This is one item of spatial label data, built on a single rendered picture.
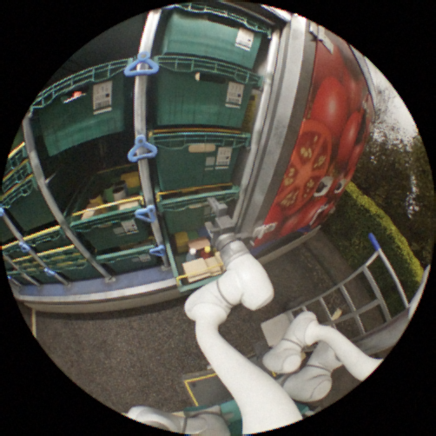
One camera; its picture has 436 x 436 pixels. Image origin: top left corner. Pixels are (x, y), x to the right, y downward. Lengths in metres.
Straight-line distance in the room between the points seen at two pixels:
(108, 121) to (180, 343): 1.62
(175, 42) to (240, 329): 1.94
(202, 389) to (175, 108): 1.59
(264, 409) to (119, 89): 0.69
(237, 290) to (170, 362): 1.31
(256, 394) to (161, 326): 1.41
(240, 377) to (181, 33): 0.80
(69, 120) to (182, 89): 0.39
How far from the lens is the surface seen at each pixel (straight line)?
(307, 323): 0.62
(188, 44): 0.58
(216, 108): 0.56
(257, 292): 0.37
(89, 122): 0.55
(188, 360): 1.56
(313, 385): 0.78
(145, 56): 0.49
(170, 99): 0.51
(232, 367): 0.25
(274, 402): 0.21
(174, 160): 0.55
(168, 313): 1.56
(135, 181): 0.93
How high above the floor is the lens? 1.52
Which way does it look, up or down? 42 degrees down
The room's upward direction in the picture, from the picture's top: 10 degrees clockwise
